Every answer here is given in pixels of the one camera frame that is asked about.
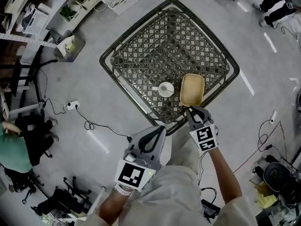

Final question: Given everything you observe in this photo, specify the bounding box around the black office chair base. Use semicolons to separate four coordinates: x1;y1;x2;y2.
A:
63;176;92;199

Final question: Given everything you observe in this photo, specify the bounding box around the person's right forearm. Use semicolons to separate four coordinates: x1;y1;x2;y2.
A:
207;146;243;205

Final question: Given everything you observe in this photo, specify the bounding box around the black power cable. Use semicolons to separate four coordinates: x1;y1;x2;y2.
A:
74;106;132;142

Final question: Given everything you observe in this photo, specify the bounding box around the tan rectangular container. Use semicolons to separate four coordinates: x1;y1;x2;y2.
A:
179;73;206;108

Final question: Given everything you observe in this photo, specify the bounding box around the black round appliance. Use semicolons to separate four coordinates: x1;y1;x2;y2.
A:
262;161;293;193

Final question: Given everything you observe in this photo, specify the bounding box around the white wristband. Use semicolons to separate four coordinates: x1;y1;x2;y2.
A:
114;183;135;197

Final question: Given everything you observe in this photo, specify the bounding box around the white perforated storage basket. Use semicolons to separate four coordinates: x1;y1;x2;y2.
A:
22;8;49;35

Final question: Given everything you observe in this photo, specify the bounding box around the black metal lattice table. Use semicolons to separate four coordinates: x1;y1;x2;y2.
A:
99;0;240;136

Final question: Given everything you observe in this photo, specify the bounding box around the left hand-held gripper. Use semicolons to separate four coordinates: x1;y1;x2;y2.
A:
114;125;167;193

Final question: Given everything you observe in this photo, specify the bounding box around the black electronic box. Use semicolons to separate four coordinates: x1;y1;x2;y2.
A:
201;198;222;219

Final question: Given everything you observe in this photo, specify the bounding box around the yellow plastic bag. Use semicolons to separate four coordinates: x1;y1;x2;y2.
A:
255;182;278;210

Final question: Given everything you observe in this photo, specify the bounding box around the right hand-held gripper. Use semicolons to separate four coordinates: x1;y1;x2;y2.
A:
185;105;220;153

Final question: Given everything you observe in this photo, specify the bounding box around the person's white garment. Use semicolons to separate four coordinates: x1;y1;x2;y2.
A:
84;132;259;226

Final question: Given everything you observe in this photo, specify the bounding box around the white cup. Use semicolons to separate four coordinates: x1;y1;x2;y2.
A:
151;81;175;97

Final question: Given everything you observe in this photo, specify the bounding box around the white metal shelf unit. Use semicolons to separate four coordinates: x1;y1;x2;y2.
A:
0;0;104;48

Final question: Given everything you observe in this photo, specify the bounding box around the grey waste bin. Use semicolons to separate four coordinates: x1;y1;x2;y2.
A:
53;30;86;63

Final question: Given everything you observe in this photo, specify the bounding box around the person's left forearm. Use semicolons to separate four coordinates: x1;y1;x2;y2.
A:
98;189;135;226

